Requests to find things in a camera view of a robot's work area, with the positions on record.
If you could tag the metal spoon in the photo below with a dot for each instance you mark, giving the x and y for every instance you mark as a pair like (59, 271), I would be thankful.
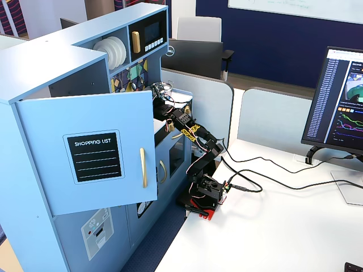
(141, 80)

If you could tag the grey office chair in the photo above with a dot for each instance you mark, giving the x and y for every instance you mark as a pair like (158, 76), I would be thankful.
(198, 28)

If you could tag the black keyboard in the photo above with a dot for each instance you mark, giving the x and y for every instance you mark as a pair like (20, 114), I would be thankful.
(354, 268)

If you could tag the dark grey divider panel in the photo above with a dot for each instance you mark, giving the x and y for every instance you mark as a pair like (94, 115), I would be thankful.
(68, 23)

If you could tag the gold stove knob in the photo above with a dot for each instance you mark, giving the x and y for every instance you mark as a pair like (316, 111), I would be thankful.
(187, 109)
(170, 126)

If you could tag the white toy plate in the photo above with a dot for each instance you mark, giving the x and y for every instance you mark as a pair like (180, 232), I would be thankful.
(103, 54)
(125, 51)
(119, 54)

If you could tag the open blue fridge door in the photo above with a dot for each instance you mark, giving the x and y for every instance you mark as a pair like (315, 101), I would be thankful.
(42, 127)

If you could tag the metal ladle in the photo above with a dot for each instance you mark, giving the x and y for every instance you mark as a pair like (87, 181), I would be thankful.
(133, 85)

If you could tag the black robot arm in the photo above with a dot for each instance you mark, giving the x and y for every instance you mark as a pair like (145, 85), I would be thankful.
(210, 147)

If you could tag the dark Dell monitor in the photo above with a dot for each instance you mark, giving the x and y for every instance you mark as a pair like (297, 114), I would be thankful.
(193, 56)

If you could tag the black table clamp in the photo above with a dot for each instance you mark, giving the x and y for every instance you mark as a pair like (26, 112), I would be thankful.
(195, 209)

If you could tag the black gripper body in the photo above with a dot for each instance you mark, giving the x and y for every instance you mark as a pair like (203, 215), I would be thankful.
(159, 102)

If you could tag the red robot base plate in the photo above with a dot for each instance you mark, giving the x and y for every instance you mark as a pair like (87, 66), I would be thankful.
(210, 214)

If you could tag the light grey desk partition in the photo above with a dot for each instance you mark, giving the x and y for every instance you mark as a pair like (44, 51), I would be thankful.
(210, 107)
(272, 113)

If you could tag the black toy microwave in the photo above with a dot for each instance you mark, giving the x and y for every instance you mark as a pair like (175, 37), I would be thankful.
(153, 21)

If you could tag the computer monitor with stand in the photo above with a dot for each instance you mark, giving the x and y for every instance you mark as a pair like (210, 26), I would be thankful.
(320, 99)

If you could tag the blue toy kitchen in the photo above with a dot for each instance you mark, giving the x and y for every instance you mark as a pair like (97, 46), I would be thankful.
(56, 39)

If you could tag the metal slotted spatula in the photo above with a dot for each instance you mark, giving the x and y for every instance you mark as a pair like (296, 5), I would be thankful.
(122, 90)

